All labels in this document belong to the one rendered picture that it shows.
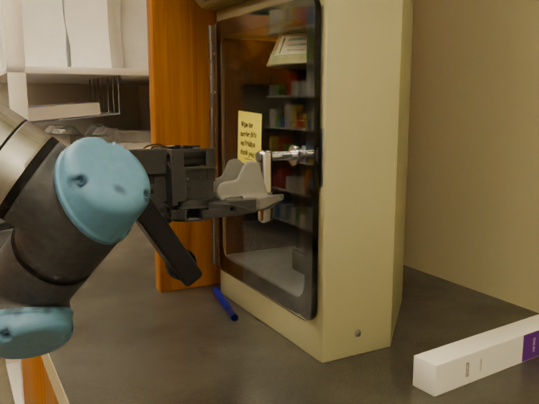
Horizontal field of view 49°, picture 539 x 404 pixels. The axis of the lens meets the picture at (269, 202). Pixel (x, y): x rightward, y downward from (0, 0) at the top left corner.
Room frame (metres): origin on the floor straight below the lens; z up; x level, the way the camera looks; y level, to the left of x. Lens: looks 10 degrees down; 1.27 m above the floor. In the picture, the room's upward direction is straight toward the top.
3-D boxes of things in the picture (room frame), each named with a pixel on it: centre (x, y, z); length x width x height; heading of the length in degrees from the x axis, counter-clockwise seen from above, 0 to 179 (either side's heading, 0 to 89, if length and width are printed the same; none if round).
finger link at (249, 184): (0.70, 0.02, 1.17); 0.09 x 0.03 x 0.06; 114
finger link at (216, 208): (0.68, 0.06, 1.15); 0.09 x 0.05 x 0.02; 114
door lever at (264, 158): (0.74, -0.01, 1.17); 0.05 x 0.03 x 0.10; 118
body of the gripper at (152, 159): (0.67, 0.12, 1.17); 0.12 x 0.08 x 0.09; 118
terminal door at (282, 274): (0.85, 0.02, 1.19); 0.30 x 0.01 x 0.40; 28
